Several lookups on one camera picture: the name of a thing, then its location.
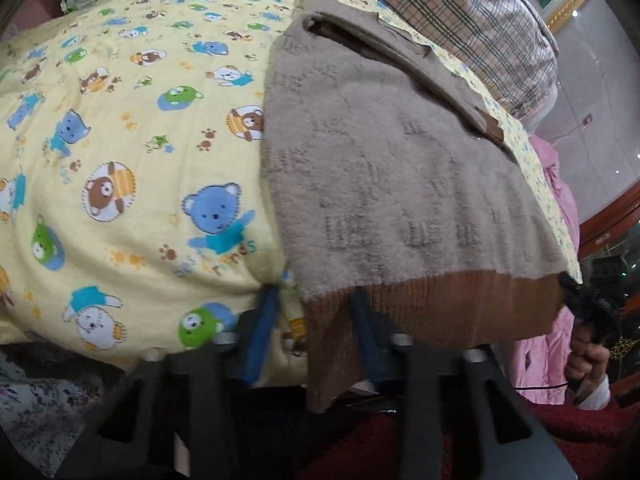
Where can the gold picture frame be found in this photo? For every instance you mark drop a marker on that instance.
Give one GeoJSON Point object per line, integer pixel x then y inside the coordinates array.
{"type": "Point", "coordinates": [567, 5]}

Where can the tan folded garment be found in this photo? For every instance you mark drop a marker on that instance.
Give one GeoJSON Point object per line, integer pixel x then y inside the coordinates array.
{"type": "Point", "coordinates": [395, 45]}

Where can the wooden cabinet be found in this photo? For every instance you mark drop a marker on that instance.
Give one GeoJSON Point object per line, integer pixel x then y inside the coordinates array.
{"type": "Point", "coordinates": [612, 240]}

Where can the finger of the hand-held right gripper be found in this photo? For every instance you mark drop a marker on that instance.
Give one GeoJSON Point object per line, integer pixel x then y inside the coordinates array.
{"type": "Point", "coordinates": [571, 290]}

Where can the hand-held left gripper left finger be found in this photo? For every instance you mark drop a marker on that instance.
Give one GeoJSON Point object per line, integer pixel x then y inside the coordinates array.
{"type": "Point", "coordinates": [261, 332]}

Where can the person's right hand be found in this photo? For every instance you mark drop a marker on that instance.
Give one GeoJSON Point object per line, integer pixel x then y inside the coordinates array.
{"type": "Point", "coordinates": [587, 360]}

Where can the yellow bear printed blanket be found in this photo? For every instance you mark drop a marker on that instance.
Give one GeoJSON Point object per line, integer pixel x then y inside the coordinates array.
{"type": "Point", "coordinates": [150, 110]}

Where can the pink padded jacket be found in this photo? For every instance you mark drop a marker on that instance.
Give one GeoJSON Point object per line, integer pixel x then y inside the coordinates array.
{"type": "Point", "coordinates": [564, 200]}

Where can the floral printed cloth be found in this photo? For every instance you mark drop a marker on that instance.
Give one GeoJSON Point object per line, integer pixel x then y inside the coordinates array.
{"type": "Point", "coordinates": [35, 405]}

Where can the dark red cloth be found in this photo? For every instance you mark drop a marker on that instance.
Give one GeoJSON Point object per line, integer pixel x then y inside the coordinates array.
{"type": "Point", "coordinates": [575, 427]}

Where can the light plaid cloth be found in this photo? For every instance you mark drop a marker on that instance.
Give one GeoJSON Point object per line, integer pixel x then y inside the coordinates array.
{"type": "Point", "coordinates": [510, 35]}

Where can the beige knit sweater brown hem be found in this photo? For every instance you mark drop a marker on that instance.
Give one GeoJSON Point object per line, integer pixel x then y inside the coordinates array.
{"type": "Point", "coordinates": [400, 185]}

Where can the person's right forearm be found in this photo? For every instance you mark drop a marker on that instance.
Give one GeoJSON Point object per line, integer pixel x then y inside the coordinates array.
{"type": "Point", "coordinates": [595, 392]}

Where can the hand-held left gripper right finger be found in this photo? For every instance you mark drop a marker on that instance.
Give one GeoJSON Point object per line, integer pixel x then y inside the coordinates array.
{"type": "Point", "coordinates": [371, 345]}

